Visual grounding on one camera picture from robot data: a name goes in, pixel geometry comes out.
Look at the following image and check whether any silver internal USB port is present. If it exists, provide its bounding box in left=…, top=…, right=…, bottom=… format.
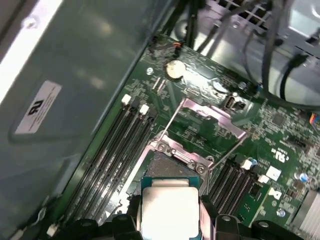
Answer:
left=223, top=95, right=236, bottom=111

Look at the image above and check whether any metal drive cage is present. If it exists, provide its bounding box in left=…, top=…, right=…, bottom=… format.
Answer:
left=172, top=0, right=320, bottom=106

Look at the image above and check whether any silver CPU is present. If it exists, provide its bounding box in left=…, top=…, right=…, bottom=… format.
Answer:
left=140, top=175, right=204, bottom=240

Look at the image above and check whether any metal socket cover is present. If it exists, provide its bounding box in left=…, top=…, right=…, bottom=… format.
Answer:
left=159, top=97, right=249, bottom=173

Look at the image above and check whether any green motherboard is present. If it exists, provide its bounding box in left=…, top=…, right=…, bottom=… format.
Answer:
left=58, top=33, right=320, bottom=240

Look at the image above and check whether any silver finned heatsink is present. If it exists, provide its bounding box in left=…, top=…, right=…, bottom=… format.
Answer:
left=292, top=188, right=320, bottom=240

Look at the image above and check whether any black PC case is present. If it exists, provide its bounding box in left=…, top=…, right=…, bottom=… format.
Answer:
left=0, top=0, right=320, bottom=240

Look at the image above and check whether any black RAM slot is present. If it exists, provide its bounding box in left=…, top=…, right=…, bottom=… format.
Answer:
left=65, top=94, right=133, bottom=221
left=227, top=172, right=262, bottom=217
left=214, top=162, right=248, bottom=206
left=107, top=108, right=158, bottom=218
left=93, top=103, right=150, bottom=220
left=208, top=156, right=242, bottom=201
left=79, top=98, right=141, bottom=221
left=221, top=167, right=255, bottom=212

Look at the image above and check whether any round coin battery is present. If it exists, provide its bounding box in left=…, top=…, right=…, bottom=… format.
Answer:
left=164, top=59, right=188, bottom=81

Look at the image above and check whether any black cable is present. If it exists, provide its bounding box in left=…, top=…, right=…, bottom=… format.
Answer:
left=282, top=49, right=320, bottom=111
left=258, top=0, right=296, bottom=96
left=159, top=0, right=201, bottom=50

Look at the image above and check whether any CPU socket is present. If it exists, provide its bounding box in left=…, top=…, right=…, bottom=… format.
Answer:
left=126, top=134, right=215, bottom=218

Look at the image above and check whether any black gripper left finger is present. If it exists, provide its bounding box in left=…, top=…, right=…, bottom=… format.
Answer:
left=73, top=194, right=144, bottom=240

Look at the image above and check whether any white case sticker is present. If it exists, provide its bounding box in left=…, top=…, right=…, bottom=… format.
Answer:
left=14, top=79, right=63, bottom=136

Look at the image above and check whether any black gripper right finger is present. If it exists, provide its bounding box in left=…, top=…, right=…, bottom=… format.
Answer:
left=201, top=194, right=276, bottom=240

